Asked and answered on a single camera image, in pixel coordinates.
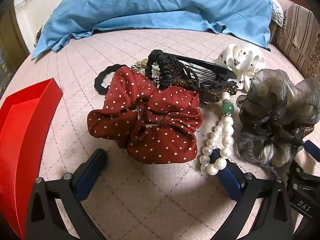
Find white quilted cloth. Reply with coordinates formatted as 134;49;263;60
271;0;284;27

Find patterned beige cloth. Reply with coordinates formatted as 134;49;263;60
34;27;44;47

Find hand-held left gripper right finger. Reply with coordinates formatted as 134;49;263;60
209;149;294;240

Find pink quilted bed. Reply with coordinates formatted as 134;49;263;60
0;27;320;240

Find red tray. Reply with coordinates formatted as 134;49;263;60
0;78;64;239

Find gold door with glass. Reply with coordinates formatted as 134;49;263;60
0;2;30;85

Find pearl bracelet with green bead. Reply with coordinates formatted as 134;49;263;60
199;92;235;176

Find black hair comb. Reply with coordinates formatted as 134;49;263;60
160;51;237;85

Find black wavy hair tie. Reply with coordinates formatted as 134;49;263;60
94;64;129;96

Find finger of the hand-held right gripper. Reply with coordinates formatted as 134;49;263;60
287;160;313;182
304;140;320;163

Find gold braided hair tie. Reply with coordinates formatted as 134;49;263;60
134;58;150;75

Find blue cloth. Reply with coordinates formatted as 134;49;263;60
31;0;273;61

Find black hair comb clip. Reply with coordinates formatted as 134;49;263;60
172;55;238;108

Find plaid scrunchie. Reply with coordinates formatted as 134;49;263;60
299;125;315;143

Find grey organza scrunchie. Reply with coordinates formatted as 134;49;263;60
236;69;320;174

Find striped beige pillow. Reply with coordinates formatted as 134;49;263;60
276;4;320;78

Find red polka dot scrunchie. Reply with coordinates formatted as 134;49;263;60
87;66;203;165

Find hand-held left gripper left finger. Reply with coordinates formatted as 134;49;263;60
25;148;108;240

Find white polka dot scrunchie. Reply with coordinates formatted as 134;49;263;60
214;44;266;92

